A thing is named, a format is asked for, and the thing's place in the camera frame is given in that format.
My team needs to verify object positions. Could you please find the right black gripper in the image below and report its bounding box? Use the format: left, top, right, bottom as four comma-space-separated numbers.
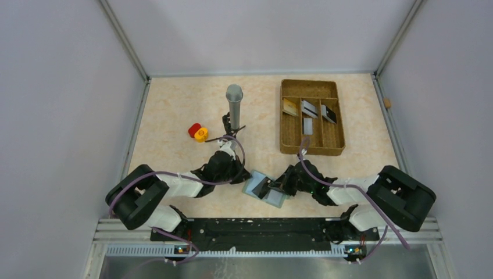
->
269, 164, 315, 196

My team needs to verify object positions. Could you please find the green card holder wallet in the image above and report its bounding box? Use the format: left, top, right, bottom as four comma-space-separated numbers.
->
242, 170, 287, 208

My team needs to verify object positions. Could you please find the black credit card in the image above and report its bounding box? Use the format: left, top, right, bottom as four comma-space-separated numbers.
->
252, 177, 272, 199

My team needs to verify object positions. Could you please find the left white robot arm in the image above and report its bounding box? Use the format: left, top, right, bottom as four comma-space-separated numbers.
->
105, 151, 251, 240

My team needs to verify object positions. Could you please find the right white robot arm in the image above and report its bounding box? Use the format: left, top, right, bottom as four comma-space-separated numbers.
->
267, 160, 437, 239

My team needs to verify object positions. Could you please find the gold card in tray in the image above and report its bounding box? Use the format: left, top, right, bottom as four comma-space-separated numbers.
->
282, 98, 299, 117

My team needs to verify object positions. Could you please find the grey microphone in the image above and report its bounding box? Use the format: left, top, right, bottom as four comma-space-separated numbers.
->
226, 84, 244, 130

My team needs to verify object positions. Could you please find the brown woven cutlery tray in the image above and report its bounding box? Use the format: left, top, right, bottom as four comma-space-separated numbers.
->
280, 79, 345, 156

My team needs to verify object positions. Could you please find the small wooden block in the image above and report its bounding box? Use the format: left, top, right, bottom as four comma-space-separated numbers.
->
383, 98, 391, 109

